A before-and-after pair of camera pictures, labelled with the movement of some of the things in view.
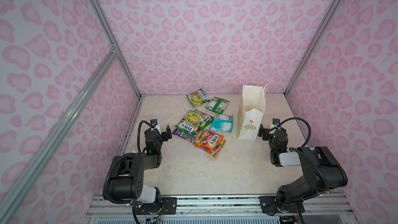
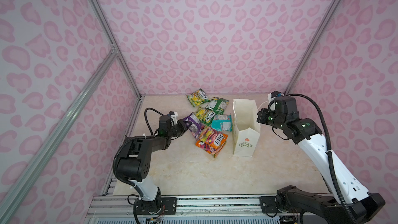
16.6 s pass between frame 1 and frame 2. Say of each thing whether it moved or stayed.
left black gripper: moved
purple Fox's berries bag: moved
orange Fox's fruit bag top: moved
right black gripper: moved
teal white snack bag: stayed
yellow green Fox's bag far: stayed
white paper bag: moved
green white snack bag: stayed
